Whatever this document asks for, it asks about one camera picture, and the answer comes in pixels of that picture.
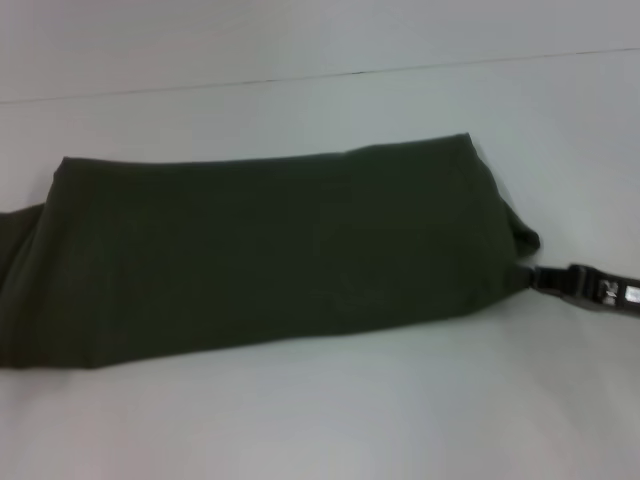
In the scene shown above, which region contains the dark green FREE t-shirt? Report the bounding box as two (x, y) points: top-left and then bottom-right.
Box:
(0, 131), (542, 372)

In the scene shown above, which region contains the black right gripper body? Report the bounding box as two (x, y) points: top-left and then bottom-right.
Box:
(597, 272), (640, 322)

